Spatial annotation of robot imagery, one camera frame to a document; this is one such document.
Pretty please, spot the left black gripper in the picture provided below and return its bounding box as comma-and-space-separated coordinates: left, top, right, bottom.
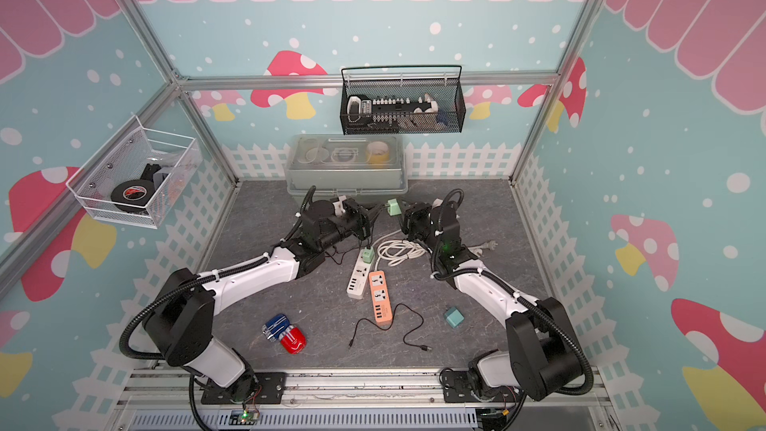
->
320, 198, 384, 251

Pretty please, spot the green charger adapter with prongs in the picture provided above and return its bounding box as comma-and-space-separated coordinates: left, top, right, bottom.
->
386, 199, 401, 217

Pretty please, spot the black shaver charging cable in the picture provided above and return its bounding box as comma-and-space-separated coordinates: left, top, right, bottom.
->
325, 232, 369, 267

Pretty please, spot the white power strip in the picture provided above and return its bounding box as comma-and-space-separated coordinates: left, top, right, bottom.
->
346, 249, 373, 299

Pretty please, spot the long black usb cable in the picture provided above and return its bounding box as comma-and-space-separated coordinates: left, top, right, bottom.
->
348, 301, 432, 352

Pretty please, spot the red blue electric shaver case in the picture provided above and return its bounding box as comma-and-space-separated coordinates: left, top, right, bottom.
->
263, 313, 307, 354

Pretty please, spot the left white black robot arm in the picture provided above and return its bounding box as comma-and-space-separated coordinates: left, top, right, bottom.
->
119, 191, 385, 404

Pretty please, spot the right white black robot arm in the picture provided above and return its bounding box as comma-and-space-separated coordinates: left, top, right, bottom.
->
399, 189, 594, 401

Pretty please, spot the translucent green storage box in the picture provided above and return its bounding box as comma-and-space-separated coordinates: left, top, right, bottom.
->
285, 135, 409, 204

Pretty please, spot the yellow tape roll in box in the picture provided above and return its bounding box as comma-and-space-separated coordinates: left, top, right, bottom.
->
366, 141, 390, 167

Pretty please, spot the orange power strip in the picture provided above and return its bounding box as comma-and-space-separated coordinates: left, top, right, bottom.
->
369, 271, 393, 326

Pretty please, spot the teal cube adapter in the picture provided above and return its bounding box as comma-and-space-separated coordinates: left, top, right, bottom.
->
444, 306, 465, 328

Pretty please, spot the black power strip in basket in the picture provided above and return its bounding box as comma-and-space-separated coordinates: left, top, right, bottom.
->
341, 96, 440, 129

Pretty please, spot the black electrical tape roll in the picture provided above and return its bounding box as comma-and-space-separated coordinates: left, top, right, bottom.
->
111, 179, 156, 215

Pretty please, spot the white coiled power cord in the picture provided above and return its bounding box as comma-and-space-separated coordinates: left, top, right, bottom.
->
373, 226, 498, 269

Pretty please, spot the black wire mesh wall basket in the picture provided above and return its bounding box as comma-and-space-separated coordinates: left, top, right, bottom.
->
339, 65, 466, 135

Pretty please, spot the white wire wall basket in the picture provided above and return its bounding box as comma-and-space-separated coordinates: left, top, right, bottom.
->
67, 117, 203, 229

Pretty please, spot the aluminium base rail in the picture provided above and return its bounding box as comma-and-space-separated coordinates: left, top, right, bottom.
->
113, 367, 606, 431

